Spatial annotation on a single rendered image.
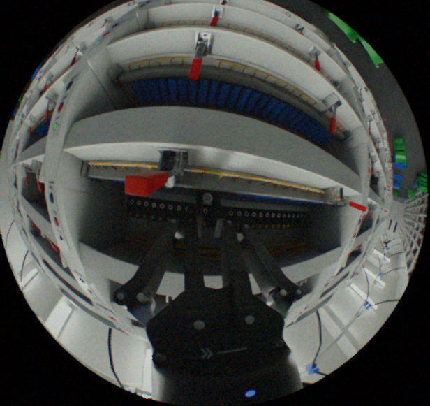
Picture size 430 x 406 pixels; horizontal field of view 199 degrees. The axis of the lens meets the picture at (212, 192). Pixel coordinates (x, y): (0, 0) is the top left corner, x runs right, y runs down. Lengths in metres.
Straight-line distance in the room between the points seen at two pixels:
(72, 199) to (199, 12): 0.48
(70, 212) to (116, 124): 0.16
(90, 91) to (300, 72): 0.36
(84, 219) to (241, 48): 0.39
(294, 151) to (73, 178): 0.31
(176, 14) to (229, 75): 0.28
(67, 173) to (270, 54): 0.36
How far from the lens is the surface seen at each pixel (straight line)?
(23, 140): 0.92
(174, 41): 0.25
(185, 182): 0.15
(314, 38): 0.69
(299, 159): 0.15
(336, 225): 0.44
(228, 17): 0.42
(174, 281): 0.19
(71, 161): 0.24
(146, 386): 2.06
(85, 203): 0.27
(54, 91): 0.51
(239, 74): 0.25
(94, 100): 0.28
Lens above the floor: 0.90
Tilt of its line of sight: 10 degrees up
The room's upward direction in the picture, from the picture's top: 172 degrees counter-clockwise
